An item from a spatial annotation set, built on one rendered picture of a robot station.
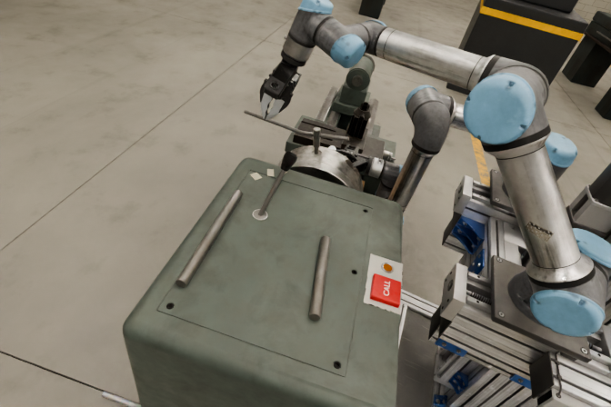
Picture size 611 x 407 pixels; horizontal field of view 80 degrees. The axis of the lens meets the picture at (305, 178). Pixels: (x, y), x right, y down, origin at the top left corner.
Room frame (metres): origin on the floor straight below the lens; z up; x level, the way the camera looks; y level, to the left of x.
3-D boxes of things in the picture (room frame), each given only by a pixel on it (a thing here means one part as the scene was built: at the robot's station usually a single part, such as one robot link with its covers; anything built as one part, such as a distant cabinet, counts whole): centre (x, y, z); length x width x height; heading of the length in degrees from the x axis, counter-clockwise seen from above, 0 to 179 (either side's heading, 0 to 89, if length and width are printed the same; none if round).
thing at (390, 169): (1.19, -0.34, 1.07); 0.11 x 0.08 x 0.09; 84
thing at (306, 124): (1.54, -0.12, 0.95); 0.43 x 0.18 x 0.04; 84
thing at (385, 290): (0.48, -0.22, 1.26); 0.06 x 0.06 x 0.02; 84
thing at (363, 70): (2.15, -0.18, 1.01); 0.30 x 0.20 x 0.29; 174
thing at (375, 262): (0.51, -0.22, 1.23); 0.13 x 0.08 x 0.06; 174
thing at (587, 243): (0.63, -0.65, 1.33); 0.13 x 0.12 x 0.14; 148
